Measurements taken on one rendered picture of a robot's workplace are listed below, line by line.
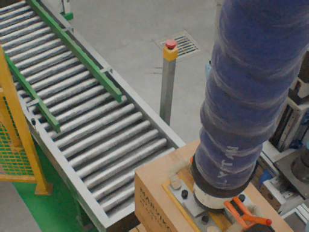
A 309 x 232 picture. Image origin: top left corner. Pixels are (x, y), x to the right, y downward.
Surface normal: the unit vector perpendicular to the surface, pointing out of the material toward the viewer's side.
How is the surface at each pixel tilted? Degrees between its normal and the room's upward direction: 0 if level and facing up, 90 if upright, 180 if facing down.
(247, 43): 86
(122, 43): 0
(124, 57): 0
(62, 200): 0
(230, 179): 74
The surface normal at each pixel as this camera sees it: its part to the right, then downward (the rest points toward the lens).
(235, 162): -0.05, 0.54
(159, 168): 0.05, -0.60
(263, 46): -0.23, 0.68
